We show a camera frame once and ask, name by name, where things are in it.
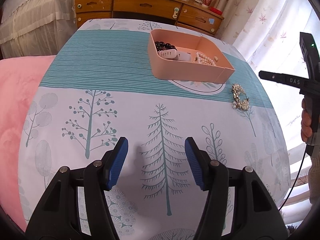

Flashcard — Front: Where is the gold leaf hair comb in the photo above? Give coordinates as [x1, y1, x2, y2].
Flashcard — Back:
[232, 83, 249, 112]

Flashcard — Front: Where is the long pearl necklace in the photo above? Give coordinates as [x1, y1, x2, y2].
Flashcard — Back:
[192, 51, 217, 66]

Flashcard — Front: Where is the pink band smart watch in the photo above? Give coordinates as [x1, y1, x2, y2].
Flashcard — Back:
[158, 49, 191, 62]

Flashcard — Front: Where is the black bead bracelet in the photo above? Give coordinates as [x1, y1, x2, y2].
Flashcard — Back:
[154, 40, 178, 53]

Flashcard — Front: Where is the pink rectangular jewelry box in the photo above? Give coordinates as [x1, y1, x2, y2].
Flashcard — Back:
[148, 29, 235, 83]

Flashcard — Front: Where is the right hand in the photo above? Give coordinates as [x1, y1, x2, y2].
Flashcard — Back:
[301, 99, 312, 142]

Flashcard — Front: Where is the white floral curtain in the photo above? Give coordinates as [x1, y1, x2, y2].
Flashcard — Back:
[217, 0, 319, 225]

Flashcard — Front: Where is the tree print tablecloth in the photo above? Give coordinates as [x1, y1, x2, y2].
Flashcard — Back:
[17, 18, 292, 240]

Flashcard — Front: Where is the small red box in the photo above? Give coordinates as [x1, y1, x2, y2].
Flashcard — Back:
[209, 7, 222, 16]

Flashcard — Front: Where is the pink blanket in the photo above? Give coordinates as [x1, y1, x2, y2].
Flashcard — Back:
[0, 55, 55, 230]

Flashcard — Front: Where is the wooden desk with drawers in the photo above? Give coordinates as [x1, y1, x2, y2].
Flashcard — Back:
[74, 0, 223, 36]

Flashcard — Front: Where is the white lace cover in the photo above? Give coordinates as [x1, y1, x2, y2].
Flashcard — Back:
[1, 0, 77, 58]

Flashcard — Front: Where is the black cable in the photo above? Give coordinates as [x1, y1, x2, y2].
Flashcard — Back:
[278, 143, 308, 212]

